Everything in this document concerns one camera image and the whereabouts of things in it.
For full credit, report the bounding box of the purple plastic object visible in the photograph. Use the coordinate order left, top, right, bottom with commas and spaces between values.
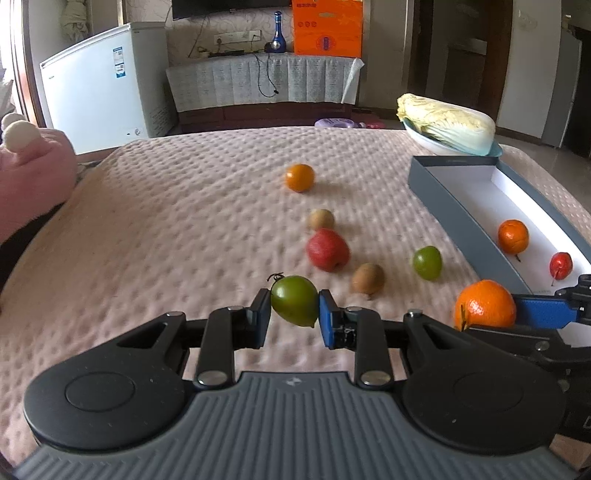
315, 117, 359, 130

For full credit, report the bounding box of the white pompom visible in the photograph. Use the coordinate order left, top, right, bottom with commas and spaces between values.
1, 113, 42, 153

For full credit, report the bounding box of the pink dotted blanket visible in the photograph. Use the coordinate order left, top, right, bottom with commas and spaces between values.
0, 126, 591, 468

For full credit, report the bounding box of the orange with stem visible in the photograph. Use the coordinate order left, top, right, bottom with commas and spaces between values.
498, 219, 530, 256

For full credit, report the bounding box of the dark wooden door frame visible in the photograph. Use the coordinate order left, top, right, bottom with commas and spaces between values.
409, 0, 514, 119

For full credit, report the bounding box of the small red apple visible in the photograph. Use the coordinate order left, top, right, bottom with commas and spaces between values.
549, 252, 574, 282

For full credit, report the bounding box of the napa cabbage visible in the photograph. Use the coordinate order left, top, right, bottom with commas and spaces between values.
397, 93, 496, 155

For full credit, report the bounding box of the light blue plate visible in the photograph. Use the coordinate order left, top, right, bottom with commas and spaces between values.
401, 117, 503, 158

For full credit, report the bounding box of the grey box with white inside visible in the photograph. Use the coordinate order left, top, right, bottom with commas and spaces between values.
407, 155, 591, 333

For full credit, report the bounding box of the brown kiwi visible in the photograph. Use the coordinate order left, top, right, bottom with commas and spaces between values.
309, 209, 335, 232
351, 263, 386, 299

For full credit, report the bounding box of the hanging beige cloth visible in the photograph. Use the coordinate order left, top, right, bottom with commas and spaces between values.
62, 0, 94, 36

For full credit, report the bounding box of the black cable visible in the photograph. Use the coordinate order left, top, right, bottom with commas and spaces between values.
253, 53, 280, 97

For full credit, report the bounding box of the blue glass bottle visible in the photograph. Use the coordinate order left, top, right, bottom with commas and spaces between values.
264, 11, 288, 53

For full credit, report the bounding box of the white chest freezer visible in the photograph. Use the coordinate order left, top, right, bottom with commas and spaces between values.
39, 22, 178, 155

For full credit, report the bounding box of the cabinet behind doorway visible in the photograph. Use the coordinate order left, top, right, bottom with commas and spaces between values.
447, 39, 488, 93

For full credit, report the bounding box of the orange cardboard box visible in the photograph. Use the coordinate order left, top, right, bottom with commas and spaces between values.
292, 0, 365, 58

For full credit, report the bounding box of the white wall socket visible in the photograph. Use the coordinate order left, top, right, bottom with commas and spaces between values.
215, 30, 262, 45

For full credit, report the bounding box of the large orange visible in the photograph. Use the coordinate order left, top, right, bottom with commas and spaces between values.
455, 279, 517, 331

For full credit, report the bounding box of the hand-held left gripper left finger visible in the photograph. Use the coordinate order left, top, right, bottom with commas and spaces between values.
113, 288, 273, 388

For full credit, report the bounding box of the black flat television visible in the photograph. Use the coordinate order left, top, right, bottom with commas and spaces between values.
172, 0, 296, 21

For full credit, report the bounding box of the pink plush pillow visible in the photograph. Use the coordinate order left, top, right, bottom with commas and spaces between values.
0, 127, 79, 245

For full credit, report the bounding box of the dark wooden cabinet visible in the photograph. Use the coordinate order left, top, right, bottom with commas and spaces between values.
178, 100, 356, 134

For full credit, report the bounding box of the grey refrigerator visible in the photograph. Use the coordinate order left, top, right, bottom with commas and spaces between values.
542, 27, 583, 148

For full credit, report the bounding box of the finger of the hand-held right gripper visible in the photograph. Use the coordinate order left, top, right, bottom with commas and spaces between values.
514, 274, 591, 329
463, 324, 591, 365

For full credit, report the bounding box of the small orange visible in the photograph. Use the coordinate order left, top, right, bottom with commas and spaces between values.
285, 164, 315, 193

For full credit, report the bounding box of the green tomato with stem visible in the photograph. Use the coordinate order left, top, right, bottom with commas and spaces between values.
268, 273, 320, 328

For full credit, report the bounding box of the cabinet with white cloth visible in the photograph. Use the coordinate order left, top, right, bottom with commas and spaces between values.
165, 52, 365, 113

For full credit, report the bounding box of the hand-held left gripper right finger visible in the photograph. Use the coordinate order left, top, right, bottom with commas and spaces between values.
318, 290, 468, 388

